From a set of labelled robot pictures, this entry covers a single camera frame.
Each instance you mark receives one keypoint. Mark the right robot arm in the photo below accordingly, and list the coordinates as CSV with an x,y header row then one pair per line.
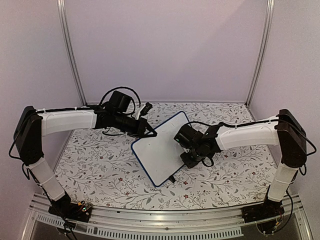
x,y
282,130

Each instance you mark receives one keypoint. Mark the front aluminium rail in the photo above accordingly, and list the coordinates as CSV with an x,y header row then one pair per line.
x,y
107,223

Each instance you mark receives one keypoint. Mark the right aluminium frame post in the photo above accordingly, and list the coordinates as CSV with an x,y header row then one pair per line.
x,y
262,50

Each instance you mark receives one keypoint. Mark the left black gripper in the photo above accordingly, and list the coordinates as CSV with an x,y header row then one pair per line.
x,y
141,129

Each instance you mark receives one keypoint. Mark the left aluminium frame post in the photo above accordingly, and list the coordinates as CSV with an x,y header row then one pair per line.
x,y
62,11

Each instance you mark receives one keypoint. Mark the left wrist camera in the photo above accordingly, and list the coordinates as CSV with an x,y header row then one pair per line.
x,y
143,110

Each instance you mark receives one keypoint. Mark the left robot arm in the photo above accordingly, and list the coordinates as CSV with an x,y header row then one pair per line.
x,y
119,112

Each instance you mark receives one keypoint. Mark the small blue-framed whiteboard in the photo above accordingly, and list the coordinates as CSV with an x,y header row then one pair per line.
x,y
160,156

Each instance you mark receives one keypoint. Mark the aluminium frame post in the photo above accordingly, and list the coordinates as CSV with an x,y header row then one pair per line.
x,y
262,50
62,11

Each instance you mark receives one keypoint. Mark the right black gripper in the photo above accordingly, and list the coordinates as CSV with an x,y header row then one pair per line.
x,y
189,162

